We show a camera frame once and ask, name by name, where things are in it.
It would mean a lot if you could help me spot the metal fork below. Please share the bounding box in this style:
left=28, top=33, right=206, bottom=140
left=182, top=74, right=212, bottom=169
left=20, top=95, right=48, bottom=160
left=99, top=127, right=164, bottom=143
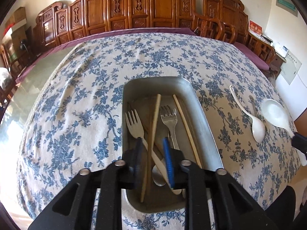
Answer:
left=159, top=105, right=180, bottom=150

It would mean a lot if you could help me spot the metal tray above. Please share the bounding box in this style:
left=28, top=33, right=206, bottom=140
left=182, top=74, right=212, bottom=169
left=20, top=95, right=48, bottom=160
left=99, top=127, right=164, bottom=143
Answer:
left=122, top=76, right=224, bottom=214

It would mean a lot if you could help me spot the green framed wall sign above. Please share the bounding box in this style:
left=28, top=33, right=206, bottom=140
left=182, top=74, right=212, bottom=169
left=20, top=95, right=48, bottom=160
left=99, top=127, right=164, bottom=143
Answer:
left=276, top=0, right=298, bottom=18

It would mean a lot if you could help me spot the metal spoon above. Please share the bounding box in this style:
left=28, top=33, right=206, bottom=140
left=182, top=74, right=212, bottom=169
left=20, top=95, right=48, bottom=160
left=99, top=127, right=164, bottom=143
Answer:
left=152, top=158, right=168, bottom=186

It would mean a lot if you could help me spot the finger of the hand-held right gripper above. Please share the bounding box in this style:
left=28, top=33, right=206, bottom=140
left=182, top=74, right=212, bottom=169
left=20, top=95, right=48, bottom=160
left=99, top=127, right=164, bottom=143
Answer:
left=291, top=132, right=307, bottom=156

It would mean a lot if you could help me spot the white desktop device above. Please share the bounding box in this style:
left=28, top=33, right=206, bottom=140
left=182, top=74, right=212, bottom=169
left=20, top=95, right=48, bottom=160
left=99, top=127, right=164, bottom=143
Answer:
left=275, top=44, right=290, bottom=57

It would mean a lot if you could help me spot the blue floral tablecloth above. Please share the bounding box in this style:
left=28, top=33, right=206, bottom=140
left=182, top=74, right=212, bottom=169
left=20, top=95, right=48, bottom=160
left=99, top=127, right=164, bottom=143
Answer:
left=16, top=32, right=301, bottom=230

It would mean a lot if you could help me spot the wide white plastic spoon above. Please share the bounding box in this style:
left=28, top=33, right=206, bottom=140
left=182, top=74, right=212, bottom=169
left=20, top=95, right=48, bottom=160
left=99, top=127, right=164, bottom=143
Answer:
left=261, top=99, right=307, bottom=167

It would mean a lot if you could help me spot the white plastic bag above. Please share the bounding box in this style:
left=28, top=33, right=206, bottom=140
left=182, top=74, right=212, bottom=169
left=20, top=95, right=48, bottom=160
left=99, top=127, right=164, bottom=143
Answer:
left=0, top=67, right=12, bottom=90

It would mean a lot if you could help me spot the white wall panel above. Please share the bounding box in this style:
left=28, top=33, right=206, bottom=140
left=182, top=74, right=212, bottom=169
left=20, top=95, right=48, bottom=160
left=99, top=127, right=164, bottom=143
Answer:
left=280, top=49, right=303, bottom=85

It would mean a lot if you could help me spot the dark wooden chair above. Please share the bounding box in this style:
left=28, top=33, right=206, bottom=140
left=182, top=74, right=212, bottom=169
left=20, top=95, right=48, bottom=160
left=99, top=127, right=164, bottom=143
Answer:
left=0, top=44, right=21, bottom=106

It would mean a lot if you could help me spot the person's right forearm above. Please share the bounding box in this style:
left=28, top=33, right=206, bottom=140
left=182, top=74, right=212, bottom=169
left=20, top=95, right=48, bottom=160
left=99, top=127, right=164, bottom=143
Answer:
left=294, top=107, right=307, bottom=135

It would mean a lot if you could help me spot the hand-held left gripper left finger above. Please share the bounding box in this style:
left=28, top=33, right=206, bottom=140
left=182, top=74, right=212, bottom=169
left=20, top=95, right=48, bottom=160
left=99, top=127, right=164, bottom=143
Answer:
left=27, top=136, right=148, bottom=230

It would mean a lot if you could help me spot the brown cardboard box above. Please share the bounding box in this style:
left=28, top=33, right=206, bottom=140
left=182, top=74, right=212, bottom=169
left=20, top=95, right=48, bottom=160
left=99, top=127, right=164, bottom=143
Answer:
left=7, top=7, right=27, bottom=26

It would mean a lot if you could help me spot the carved wooden armchair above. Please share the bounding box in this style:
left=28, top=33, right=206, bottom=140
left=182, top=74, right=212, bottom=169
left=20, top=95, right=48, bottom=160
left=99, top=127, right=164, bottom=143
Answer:
left=194, top=0, right=276, bottom=66

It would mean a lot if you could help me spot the white plastic fork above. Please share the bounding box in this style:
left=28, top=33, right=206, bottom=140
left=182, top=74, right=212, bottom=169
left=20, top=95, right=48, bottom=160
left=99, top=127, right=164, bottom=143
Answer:
left=125, top=109, right=183, bottom=195

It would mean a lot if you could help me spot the red gift box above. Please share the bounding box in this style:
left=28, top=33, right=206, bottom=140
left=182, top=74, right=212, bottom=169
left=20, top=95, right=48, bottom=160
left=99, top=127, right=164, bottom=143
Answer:
left=248, top=20, right=263, bottom=37

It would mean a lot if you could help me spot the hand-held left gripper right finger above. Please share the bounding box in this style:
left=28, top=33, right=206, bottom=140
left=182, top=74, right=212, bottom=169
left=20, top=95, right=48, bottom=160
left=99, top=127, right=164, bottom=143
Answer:
left=163, top=137, right=275, bottom=230

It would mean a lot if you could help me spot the white curved soup spoon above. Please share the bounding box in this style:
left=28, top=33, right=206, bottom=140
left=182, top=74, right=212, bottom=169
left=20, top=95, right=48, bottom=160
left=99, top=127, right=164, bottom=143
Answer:
left=229, top=85, right=266, bottom=143

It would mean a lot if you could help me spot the white red cardboard box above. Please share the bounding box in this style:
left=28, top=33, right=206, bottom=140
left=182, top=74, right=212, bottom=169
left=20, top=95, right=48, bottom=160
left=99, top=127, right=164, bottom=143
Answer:
left=3, top=24, right=27, bottom=53

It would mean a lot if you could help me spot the long purple seat cushion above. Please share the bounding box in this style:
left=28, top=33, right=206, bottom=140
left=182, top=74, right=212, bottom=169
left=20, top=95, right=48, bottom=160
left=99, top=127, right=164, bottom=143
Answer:
left=16, top=27, right=198, bottom=84

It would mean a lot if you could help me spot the person's leg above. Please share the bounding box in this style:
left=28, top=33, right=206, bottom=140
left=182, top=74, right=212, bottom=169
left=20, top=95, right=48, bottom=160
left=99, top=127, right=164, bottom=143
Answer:
left=265, top=186, right=298, bottom=230

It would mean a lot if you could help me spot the brown wooden chopstick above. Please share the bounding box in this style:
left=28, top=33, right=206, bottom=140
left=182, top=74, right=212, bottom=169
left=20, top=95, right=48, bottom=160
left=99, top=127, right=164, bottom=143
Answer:
left=173, top=94, right=202, bottom=168

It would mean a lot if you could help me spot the light bamboo chopstick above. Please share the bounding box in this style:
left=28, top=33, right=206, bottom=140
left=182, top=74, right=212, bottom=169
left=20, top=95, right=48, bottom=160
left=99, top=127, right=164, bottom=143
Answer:
left=140, top=94, right=162, bottom=203

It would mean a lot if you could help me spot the small purple seat cushion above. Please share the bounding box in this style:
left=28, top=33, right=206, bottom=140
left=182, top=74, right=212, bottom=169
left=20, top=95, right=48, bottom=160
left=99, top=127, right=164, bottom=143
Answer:
left=233, top=42, right=270, bottom=70

